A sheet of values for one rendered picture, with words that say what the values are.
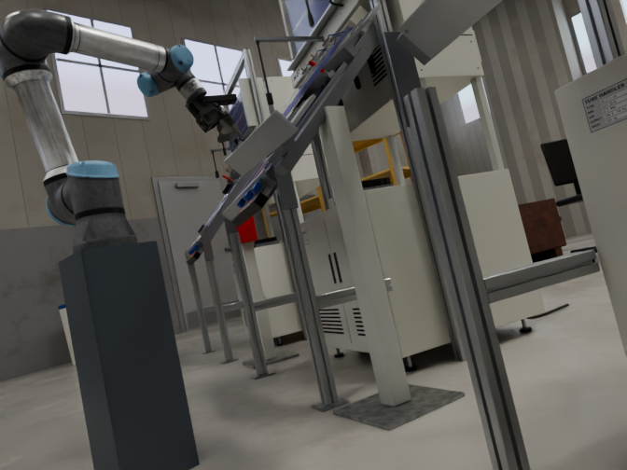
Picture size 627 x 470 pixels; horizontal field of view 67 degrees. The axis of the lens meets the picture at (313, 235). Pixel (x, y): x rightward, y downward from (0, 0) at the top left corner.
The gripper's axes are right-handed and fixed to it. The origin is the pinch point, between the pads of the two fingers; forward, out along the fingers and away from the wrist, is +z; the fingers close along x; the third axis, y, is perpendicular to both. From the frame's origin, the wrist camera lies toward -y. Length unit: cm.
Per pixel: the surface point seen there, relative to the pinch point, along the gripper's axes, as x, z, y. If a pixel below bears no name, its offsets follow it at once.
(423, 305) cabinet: 21, 83, -4
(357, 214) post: 46, 41, 7
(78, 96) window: -482, -232, -68
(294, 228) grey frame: 24.0, 34.6, 15.0
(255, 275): -83, 49, 7
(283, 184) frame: 25.4, 22.2, 9.1
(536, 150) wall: -564, 305, -754
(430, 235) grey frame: 24, 67, -22
